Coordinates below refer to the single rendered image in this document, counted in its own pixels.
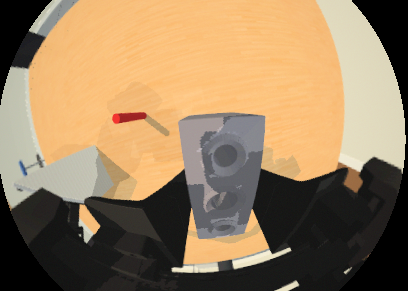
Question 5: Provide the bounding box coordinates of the red peg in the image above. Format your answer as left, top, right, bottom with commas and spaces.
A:
112, 111, 147, 123

